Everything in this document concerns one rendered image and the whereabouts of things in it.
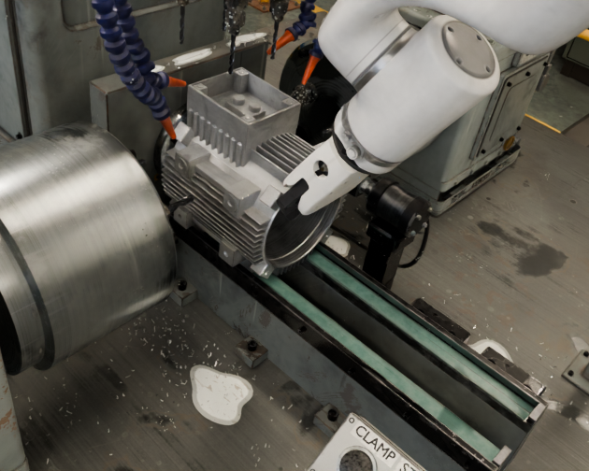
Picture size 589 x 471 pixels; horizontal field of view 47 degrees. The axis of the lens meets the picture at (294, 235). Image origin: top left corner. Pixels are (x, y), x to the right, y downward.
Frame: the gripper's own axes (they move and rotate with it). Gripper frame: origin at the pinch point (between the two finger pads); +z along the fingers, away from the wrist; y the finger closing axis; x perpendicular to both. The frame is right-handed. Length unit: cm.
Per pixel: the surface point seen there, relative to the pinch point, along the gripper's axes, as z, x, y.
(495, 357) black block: 6.9, -33.9, 21.1
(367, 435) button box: -12.8, -23.5, -18.7
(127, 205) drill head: 0.2, 8.6, -19.4
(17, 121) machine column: 28.4, 35.1, -12.3
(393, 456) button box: -14.3, -25.9, -18.7
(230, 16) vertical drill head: -8.1, 22.0, 1.1
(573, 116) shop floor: 117, -15, 285
